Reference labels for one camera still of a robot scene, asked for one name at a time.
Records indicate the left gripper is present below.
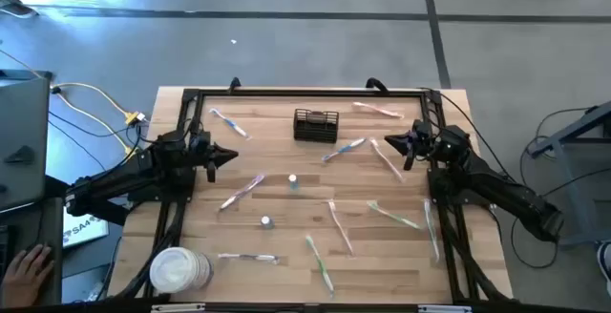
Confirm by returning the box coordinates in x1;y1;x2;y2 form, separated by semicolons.
188;129;240;184

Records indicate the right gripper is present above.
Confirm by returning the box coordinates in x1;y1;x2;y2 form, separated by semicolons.
383;119;443;172

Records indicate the pink toothbrush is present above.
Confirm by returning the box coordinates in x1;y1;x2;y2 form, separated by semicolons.
351;101;406;119
369;137;406;183

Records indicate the blue toothbrush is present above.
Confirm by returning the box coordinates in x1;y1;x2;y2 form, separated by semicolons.
208;107;253;141
321;136;368;163

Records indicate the purple toothbrush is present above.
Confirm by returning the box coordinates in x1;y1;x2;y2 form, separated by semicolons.
218;173;266;212

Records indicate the green toothbrush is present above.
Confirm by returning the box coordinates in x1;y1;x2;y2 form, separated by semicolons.
422;198;441;263
305;234;336;300
366;199;424;231

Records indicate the black wire caddy basket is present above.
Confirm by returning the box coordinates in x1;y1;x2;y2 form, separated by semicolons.
292;108;340;144

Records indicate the orange toothbrush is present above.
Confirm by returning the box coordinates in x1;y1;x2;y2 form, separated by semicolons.
326;199;356;258

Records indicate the dark wrapped toothbrush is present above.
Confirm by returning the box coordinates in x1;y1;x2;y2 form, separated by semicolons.
217;252;282;265

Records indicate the white paper sign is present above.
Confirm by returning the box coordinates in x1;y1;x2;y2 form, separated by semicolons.
61;206;110;250

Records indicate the blue-grey metal cart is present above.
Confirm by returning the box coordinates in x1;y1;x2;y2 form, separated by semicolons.
527;100;611;250

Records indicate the dark grey desk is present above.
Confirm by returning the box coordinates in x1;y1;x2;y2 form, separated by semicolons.
0;197;64;307

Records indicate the grey laptop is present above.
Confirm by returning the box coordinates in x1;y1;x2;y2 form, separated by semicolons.
0;70;53;212

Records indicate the person's hand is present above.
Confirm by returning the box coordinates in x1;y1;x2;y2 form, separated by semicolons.
0;244;55;309

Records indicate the black aluminium table frame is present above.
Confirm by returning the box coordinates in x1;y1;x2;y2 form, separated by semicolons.
107;86;515;304

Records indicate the yellow cable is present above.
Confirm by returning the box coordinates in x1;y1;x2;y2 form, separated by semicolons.
50;81;144;124
56;91;137;157

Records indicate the black floor cable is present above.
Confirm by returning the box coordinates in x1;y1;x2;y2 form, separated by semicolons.
509;164;611;270

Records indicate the silver metal bracket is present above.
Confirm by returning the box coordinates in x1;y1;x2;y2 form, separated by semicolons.
151;303;206;313
418;304;474;313

